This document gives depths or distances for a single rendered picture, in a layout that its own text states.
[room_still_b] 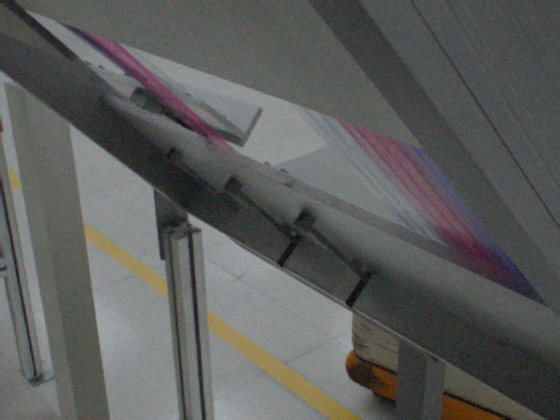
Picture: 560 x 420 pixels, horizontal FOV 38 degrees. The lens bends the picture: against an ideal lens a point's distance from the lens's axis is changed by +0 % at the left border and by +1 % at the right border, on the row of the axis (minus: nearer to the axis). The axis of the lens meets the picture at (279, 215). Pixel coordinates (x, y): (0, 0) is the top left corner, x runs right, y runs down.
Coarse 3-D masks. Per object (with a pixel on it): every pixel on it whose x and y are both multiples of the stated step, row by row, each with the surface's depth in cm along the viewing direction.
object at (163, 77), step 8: (128, 48) 106; (136, 56) 108; (144, 64) 109; (152, 64) 110; (152, 72) 110; (160, 72) 111; (160, 80) 113; (168, 80) 112; (176, 88) 114; (184, 88) 115
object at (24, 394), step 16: (0, 352) 87; (0, 368) 84; (0, 384) 81; (16, 384) 81; (0, 400) 79; (16, 400) 79; (32, 400) 79; (0, 416) 77; (16, 416) 77; (32, 416) 77; (48, 416) 77
